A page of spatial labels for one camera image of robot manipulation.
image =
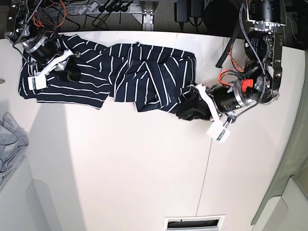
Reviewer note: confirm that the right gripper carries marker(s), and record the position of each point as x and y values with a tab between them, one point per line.
48	53

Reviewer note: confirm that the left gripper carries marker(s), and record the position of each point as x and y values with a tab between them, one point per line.
211	103

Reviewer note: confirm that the navy white striped t-shirt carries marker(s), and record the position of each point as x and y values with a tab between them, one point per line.
151	77

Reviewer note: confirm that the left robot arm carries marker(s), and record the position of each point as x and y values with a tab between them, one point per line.
258	82

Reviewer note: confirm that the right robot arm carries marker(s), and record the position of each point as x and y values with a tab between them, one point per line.
35	24

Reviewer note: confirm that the white power strip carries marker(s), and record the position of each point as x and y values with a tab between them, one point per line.
87	8

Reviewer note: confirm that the grey cloth pile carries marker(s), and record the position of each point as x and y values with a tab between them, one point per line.
13	144

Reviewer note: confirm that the round black base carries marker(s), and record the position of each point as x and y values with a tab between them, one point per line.
220	20

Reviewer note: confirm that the black power bricks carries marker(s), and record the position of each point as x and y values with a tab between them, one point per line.
191	11

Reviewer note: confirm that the green grey bin edge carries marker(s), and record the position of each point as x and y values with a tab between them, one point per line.
285	204

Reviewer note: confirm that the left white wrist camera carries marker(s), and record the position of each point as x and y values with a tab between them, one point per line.
218	132

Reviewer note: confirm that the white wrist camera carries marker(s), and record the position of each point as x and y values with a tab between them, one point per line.
218	132
37	82

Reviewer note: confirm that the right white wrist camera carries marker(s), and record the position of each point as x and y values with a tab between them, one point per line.
37	82

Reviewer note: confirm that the aluminium frame post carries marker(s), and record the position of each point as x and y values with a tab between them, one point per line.
144	13

